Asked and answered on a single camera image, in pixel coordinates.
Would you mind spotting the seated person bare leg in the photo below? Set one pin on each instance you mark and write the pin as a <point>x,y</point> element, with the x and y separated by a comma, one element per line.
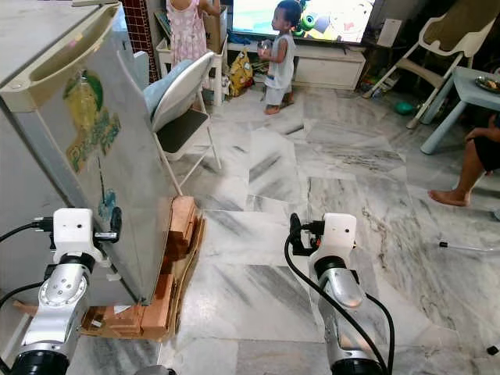
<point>469,168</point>

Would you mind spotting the beige baby high chair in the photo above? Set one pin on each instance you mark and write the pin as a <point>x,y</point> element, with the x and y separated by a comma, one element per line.
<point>457,35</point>

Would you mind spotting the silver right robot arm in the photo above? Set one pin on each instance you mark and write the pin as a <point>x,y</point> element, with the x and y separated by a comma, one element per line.
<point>344,293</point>

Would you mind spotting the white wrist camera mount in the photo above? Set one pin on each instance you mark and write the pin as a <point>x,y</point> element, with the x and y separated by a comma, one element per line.
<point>340,233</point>
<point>74,230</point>

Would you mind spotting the girl in pink dress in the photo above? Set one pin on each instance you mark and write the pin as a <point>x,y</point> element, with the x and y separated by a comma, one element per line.
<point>187,27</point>

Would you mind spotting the small white fridge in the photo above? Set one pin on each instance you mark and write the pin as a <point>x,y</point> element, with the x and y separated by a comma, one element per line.
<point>31,180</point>

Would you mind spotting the white fridge door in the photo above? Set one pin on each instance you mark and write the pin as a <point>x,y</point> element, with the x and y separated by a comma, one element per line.
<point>125,156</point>

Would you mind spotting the pale blue cushion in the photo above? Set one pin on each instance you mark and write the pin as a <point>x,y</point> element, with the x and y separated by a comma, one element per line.
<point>162,82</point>

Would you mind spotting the small pale blue table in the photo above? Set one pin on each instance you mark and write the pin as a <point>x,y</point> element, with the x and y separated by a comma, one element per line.
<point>465,98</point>

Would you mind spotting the small black object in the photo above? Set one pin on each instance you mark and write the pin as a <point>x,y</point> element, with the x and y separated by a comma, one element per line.
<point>492,349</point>

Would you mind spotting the white television cabinet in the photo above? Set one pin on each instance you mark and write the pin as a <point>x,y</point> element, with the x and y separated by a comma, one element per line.
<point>328,69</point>

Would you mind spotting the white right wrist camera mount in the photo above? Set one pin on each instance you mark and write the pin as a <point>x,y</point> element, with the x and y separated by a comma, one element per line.
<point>340,233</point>

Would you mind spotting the toddler in grey clothes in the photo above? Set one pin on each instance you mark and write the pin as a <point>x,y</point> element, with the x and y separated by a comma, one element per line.
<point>280,66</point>

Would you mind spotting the thin rod with black tip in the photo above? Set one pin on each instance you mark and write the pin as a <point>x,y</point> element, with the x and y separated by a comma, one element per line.
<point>469,248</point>

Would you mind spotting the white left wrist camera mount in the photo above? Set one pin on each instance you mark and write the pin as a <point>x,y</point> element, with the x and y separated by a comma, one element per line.
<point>74,230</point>

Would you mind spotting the white folding chair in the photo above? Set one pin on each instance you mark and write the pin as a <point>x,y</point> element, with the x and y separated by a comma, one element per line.
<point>187,86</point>

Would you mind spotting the flat screen television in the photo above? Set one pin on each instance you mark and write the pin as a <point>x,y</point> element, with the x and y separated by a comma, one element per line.
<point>336,19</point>

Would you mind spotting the red clay brick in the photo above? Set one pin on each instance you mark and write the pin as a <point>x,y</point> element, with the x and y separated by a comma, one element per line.
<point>125,323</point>
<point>183,215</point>
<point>162,308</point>

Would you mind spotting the plate with food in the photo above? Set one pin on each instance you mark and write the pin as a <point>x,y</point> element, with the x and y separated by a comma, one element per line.
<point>486,82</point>

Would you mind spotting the small green bowl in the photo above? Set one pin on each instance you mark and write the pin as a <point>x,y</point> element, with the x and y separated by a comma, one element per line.
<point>405,108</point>

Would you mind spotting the white flat box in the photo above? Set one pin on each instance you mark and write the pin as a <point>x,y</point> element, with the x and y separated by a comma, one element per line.
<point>388,32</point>

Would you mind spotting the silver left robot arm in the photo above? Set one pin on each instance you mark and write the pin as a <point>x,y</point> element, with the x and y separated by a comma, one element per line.
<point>62,308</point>

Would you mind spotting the yellow snack bag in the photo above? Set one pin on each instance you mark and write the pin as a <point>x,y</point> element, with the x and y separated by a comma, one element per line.
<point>241,74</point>

